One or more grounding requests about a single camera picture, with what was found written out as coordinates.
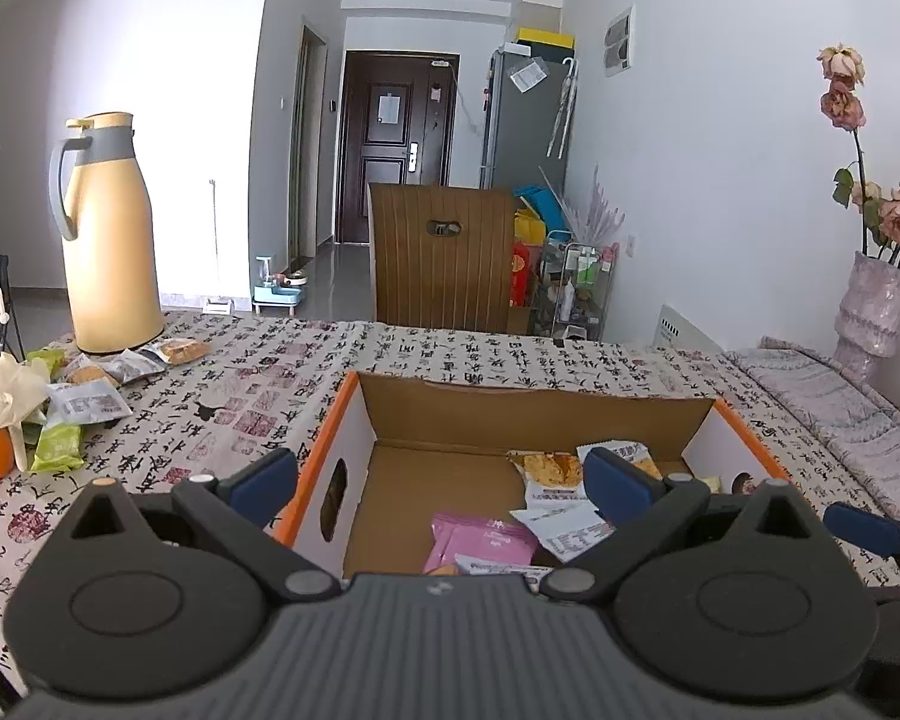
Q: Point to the yellow thermos jug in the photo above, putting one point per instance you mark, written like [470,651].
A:
[112,255]

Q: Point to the grey refrigerator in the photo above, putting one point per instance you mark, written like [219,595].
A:
[517,135]

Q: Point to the orange cardboard box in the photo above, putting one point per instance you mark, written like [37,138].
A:
[450,420]

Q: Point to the pink snack packet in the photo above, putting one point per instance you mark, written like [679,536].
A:
[480,540]

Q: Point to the red gift box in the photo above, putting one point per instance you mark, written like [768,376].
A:
[521,274]

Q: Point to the white ribbon flower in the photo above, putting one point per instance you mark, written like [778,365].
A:
[7,390]

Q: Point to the clear document pouch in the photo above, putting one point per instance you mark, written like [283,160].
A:
[529,75]

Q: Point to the grey white snack packet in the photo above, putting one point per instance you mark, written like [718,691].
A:
[86,403]

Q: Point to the dried pink rose bouquet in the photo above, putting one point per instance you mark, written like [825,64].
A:
[840,101]

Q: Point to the pink grey folded blanket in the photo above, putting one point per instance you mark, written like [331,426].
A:
[832,405]

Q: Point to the pink textured vase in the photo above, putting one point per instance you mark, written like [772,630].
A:
[870,315]

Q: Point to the yellow and black box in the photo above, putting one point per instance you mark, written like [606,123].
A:
[544,36]

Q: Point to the small white snack packet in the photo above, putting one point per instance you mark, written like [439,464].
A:
[495,568]

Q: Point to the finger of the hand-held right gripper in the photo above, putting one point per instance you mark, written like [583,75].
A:
[862,529]

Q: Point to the pale dried reeds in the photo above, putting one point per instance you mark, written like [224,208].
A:
[600,214]

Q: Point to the clear pastry packet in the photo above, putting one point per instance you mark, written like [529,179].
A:
[82,373]
[180,350]

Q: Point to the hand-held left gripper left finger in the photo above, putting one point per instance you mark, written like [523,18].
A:
[270,474]

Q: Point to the white paper on door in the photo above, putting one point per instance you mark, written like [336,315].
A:
[390,109]

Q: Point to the yellow bag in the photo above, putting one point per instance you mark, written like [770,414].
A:
[529,226]

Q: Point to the blue folder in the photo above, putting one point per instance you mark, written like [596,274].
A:
[544,202]

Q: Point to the light blue pet feeder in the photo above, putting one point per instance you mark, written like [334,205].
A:
[277,296]

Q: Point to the green snack packet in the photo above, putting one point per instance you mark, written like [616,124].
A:
[56,444]
[45,360]

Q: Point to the white pole stand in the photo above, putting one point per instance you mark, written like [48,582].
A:
[214,240]

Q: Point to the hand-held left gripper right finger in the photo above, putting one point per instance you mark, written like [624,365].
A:
[615,481]

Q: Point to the white folded umbrella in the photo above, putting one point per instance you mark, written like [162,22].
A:
[566,97]

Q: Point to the dark brown door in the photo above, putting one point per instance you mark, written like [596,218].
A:
[360,187]

